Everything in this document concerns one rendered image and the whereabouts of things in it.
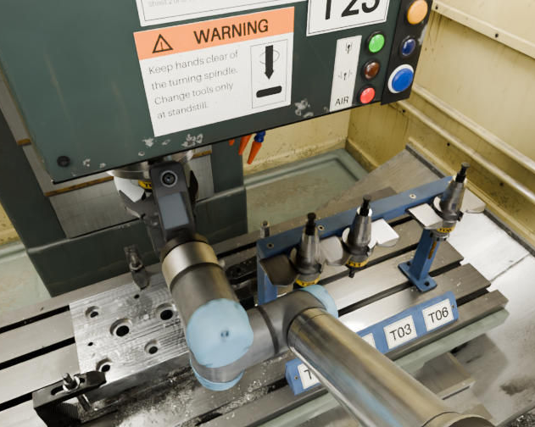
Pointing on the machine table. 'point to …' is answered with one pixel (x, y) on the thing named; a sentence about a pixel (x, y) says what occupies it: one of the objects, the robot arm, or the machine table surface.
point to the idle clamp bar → (242, 272)
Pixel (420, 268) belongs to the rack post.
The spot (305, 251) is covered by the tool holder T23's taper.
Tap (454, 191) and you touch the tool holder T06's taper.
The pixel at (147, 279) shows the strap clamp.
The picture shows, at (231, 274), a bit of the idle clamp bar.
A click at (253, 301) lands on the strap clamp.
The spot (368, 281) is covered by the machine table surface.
